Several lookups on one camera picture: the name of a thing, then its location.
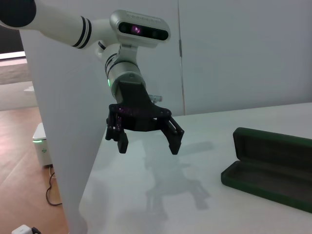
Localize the thin black floor cable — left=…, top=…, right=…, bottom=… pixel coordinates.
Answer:
left=46, top=165, right=64, bottom=207

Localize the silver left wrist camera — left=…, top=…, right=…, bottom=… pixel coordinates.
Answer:
left=109, top=9, right=171, bottom=64

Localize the small white power adapter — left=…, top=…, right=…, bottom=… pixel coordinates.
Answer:
left=11, top=224, right=40, bottom=234

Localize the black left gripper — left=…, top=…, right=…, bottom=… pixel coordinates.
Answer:
left=105, top=81, right=185, bottom=156

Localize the white partition panel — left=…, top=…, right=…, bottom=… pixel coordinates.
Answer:
left=19, top=0, right=185, bottom=234

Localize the green glasses case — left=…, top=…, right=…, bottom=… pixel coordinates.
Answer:
left=220, top=127, right=312, bottom=214

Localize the white box with green light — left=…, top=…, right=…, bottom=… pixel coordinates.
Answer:
left=32, top=123, right=53, bottom=169

